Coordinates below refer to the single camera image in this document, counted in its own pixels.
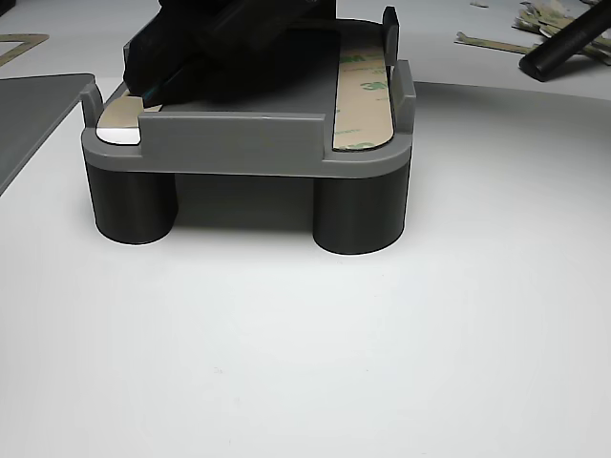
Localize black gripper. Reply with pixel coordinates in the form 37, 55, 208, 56
122, 0, 338, 107

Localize beige printed tape liner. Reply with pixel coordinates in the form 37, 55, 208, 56
100, 94, 147, 129
330, 45, 396, 153

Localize grey fixture plate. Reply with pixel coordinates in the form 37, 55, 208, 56
79, 16, 417, 181

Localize black cylindrical fixture leg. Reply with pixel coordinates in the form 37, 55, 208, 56
85, 161, 180, 247
312, 156, 412, 257

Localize grey rectangular mat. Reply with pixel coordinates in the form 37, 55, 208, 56
0, 73, 96, 197

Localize long beige peeled liner strip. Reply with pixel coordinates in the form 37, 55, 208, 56
453, 31, 540, 56

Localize crumpled beige liner scraps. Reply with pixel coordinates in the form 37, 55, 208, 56
511, 2, 581, 38

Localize black cylindrical rod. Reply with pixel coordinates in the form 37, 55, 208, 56
518, 4, 611, 83

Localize beige liner strip scrap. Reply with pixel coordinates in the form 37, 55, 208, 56
579, 35, 611, 66

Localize beige triangular liner frame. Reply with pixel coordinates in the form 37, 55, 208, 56
0, 31, 52, 68

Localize black upright post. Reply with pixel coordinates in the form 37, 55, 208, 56
381, 4, 401, 67

